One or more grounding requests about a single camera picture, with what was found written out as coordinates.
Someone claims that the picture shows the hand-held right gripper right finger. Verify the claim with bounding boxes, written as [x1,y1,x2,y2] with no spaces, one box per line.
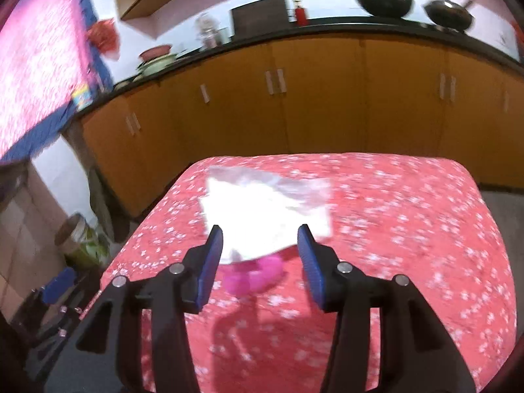
[297,223,478,393]

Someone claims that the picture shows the colourful packet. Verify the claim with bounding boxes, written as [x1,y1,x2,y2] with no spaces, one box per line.
[71,83,94,112]

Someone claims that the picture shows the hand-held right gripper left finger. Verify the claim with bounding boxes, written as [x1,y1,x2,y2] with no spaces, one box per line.
[44,224,224,393]

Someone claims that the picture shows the pink plastic wrapper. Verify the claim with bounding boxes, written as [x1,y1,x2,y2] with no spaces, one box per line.
[222,253,284,296]

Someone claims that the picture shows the glass jar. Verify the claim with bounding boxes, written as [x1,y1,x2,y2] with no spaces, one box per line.
[196,13,225,48]

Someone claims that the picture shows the orange kitchen base cabinets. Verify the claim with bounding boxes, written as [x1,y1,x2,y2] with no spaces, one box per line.
[76,25,524,219]

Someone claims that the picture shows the blue container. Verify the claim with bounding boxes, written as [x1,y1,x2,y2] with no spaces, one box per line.
[42,267,78,304]

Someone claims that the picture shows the red bag on containers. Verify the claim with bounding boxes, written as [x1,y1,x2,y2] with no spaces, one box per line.
[512,21,524,59]

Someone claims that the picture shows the red bottle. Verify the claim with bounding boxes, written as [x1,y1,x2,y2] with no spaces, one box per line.
[292,0,309,27]

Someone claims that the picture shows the red floral tablecloth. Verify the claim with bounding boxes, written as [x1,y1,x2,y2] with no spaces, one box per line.
[98,151,517,393]

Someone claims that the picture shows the black wok with lid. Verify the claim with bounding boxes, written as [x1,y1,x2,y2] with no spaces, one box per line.
[422,0,476,33]

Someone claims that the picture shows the white plastic bag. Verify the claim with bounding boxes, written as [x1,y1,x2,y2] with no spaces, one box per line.
[200,165,333,263]

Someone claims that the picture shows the cardboard box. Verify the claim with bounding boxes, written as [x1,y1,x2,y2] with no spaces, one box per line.
[0,163,68,299]

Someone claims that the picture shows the dark cutting board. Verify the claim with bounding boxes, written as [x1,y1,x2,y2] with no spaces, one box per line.
[230,0,288,30]

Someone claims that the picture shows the red bowl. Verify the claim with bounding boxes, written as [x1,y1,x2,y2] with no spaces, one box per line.
[138,44,173,61]

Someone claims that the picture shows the hanging red plastic bag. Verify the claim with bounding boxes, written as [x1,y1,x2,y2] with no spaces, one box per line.
[85,17,122,57]

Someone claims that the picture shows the blue-edged pink floral curtain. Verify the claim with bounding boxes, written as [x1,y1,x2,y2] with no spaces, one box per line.
[0,0,113,166]

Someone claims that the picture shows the white plastic bucket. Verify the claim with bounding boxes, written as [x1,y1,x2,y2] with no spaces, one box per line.
[54,212,101,266]

